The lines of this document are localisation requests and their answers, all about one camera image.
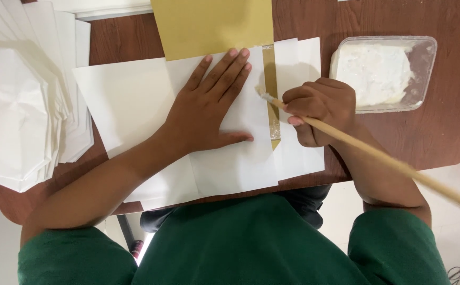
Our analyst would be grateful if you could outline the stack of white folded papers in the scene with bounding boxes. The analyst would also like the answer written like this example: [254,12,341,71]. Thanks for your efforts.
[0,0,95,193]

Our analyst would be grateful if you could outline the person's dark trousers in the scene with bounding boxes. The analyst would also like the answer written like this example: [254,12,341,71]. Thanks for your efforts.
[140,184,332,233]

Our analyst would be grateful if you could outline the wooden glue brush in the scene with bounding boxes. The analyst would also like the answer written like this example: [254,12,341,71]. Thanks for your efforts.
[255,85,460,217]

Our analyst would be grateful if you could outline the black table leg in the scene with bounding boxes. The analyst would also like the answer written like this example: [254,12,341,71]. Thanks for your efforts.
[116,214,145,260]

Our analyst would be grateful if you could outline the person's right hand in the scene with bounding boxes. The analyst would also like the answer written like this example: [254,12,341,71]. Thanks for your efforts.
[282,77,358,148]

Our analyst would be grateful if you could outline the person's green shirt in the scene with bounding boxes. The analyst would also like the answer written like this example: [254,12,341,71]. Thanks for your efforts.
[18,193,451,285]

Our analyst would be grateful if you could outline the white underlay paper sheet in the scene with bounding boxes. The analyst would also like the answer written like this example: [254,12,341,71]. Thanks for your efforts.
[73,57,200,211]

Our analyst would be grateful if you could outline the person's left hand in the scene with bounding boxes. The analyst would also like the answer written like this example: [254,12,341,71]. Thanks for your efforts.
[163,48,254,160]

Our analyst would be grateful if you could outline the gold paper sheet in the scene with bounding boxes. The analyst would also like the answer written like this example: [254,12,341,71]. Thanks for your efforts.
[150,0,282,151]

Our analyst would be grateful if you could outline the white flat board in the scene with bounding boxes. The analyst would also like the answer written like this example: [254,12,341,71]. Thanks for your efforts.
[52,0,154,20]

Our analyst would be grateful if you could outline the clear plastic glue container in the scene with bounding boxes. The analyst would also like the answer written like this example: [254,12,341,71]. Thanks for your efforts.
[328,36,438,115]

